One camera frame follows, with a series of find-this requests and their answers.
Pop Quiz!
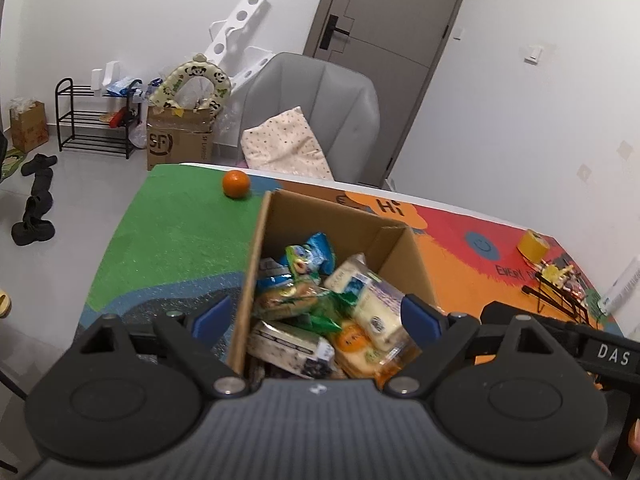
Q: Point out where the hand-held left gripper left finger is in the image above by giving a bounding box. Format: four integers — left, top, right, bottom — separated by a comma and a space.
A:
72, 294, 251, 396

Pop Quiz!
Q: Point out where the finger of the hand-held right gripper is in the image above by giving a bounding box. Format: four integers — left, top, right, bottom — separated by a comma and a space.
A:
480, 301, 596, 356

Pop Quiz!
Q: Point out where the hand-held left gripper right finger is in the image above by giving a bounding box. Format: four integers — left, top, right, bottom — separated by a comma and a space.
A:
382, 295, 573, 396

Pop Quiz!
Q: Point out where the long white snack packet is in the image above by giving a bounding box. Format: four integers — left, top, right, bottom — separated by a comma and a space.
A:
325, 254, 408, 353

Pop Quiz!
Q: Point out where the orange bread packet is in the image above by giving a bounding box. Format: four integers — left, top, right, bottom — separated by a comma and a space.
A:
330, 322, 421, 378

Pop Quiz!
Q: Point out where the small blue snack packet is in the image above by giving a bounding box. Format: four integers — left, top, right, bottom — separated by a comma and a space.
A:
257, 258, 293, 291

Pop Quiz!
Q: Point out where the white grey snack packet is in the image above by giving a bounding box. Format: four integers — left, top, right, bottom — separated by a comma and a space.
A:
247, 320, 336, 378

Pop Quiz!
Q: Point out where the green clear bread packet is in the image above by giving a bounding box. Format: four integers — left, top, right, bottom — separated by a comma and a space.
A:
252, 280, 351, 335

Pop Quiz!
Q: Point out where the blue green snack packet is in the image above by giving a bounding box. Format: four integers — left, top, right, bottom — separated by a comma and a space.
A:
277, 232, 336, 277

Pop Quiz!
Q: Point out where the cardboard box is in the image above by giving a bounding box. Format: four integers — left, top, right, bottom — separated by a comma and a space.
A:
227, 190, 441, 378

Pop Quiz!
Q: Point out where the white bottle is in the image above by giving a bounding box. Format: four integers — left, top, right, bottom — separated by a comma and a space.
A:
600, 260, 640, 316

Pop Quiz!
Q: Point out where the yellow tape roll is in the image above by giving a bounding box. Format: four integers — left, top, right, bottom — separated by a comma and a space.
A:
516, 228, 551, 263

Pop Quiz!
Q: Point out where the clear plastic bag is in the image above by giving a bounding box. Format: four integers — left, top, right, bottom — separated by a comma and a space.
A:
562, 260, 596, 296

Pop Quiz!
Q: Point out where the orange fruit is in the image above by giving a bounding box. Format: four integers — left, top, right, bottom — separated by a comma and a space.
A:
222, 170, 251, 200

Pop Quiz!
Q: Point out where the large brown floor carton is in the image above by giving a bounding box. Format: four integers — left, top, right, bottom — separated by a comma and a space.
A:
146, 105, 216, 171

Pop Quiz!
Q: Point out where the dotted cream cushion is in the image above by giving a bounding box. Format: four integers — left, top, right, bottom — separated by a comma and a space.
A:
241, 106, 335, 181

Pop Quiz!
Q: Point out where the black shoe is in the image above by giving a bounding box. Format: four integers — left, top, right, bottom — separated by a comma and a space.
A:
11, 217, 56, 247
20, 154, 58, 177
22, 169, 55, 221

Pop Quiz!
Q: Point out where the black shoe rack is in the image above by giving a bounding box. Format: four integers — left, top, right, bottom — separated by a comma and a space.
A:
55, 77, 143, 160

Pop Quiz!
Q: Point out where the grey chair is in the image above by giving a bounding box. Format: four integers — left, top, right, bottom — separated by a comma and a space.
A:
235, 52, 381, 186

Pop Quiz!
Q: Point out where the blue plastic bag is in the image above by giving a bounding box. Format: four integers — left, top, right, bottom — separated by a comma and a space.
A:
106, 77, 143, 97

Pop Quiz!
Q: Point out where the green floor rug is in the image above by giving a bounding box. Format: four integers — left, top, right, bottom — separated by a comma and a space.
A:
0, 152, 23, 183

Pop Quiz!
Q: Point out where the small brown floor carton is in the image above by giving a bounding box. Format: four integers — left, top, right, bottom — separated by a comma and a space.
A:
9, 100, 49, 152

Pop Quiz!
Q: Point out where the white holder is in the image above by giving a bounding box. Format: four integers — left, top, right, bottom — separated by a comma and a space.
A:
91, 61, 121, 95

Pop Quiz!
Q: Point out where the grey door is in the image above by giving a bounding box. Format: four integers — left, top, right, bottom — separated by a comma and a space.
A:
303, 0, 476, 188

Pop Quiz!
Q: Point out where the white perforated board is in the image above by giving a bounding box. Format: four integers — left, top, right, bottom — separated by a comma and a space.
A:
202, 0, 276, 91

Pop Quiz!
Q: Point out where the black wire rack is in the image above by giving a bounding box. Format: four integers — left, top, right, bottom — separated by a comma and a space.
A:
522, 265, 608, 331

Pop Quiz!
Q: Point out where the panda print seat ring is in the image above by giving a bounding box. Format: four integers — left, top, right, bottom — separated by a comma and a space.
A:
150, 54, 232, 111

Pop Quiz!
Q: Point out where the black door handle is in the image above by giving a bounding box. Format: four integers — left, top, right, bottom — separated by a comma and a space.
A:
320, 15, 355, 51

